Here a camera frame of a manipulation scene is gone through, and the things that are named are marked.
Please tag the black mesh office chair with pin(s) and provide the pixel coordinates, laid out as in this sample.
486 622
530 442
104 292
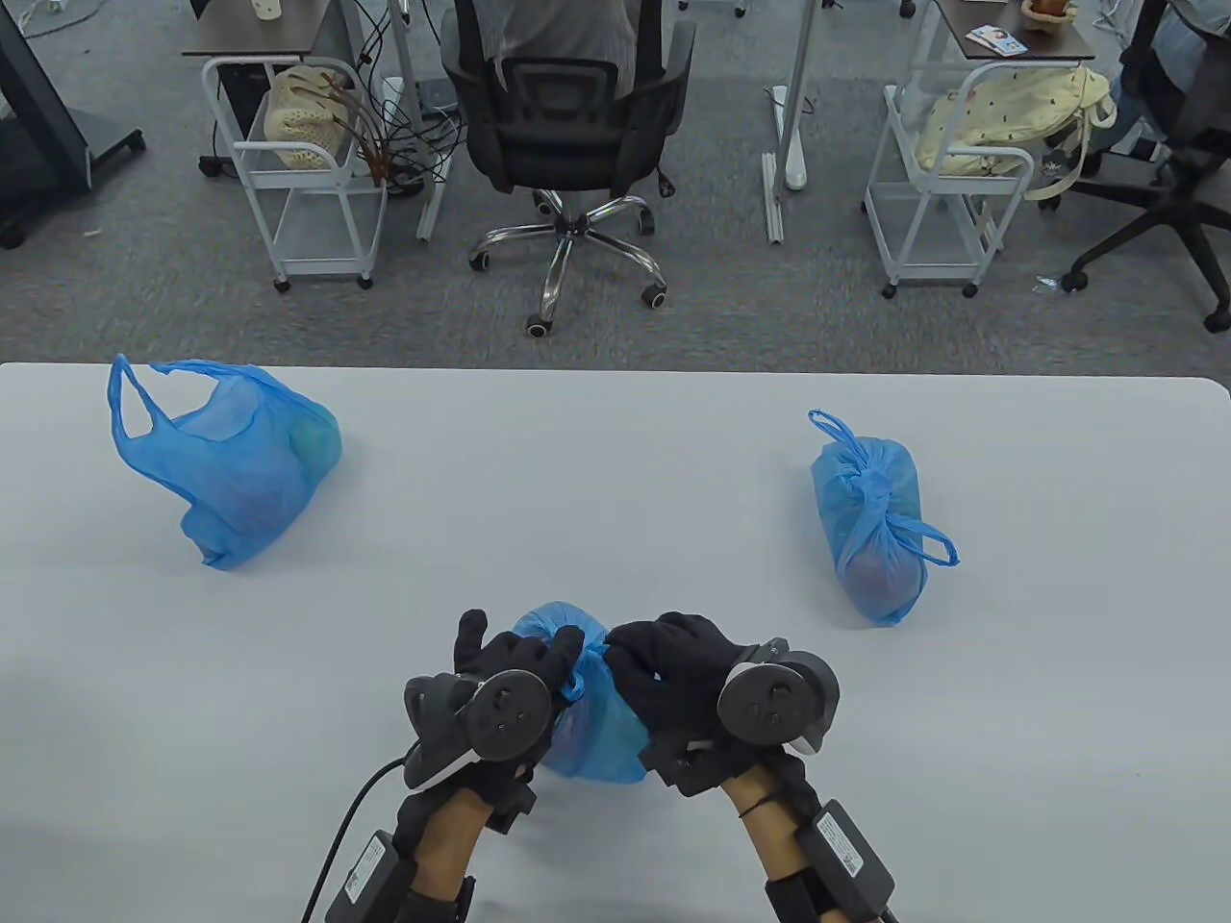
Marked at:
567 144

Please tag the white desk leg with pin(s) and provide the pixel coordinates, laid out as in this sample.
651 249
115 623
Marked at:
793 96
404 58

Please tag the thin black wrist band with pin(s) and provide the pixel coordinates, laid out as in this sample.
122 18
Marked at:
758 810

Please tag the person's right hand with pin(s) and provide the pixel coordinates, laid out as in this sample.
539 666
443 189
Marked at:
673 673

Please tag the person's left hand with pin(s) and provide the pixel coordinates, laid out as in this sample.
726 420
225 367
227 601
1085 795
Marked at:
510 652

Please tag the black forearm battery box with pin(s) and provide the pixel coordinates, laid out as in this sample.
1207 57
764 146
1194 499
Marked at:
364 880
846 856

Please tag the cream knitted bag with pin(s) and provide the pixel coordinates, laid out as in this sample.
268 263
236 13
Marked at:
298 125

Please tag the black wheeled stand base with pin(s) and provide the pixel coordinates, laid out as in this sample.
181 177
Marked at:
38 125

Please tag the small printed cards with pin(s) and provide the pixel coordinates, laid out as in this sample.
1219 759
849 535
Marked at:
995 40

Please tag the black handheld controller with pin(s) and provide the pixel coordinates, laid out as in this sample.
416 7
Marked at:
505 716
769 702

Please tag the pale yellow patterned bag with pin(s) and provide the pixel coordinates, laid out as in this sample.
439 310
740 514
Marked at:
1010 111

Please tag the brown topped desk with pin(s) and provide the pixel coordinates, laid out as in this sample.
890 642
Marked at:
1048 43
250 34

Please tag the brown woven basket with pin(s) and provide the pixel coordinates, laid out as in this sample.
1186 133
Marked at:
1048 10

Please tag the blue plastic bag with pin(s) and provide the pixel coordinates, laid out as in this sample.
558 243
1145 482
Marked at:
870 538
601 731
240 471

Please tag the small white object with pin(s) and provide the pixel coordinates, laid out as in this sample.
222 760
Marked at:
266 8

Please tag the person's left forearm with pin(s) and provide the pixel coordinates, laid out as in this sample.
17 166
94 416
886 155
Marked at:
447 851

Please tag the white metal trolley cart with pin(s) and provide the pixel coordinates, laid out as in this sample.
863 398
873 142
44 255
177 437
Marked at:
332 231
938 231

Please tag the person's right forearm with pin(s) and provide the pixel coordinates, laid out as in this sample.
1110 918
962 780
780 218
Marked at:
774 846

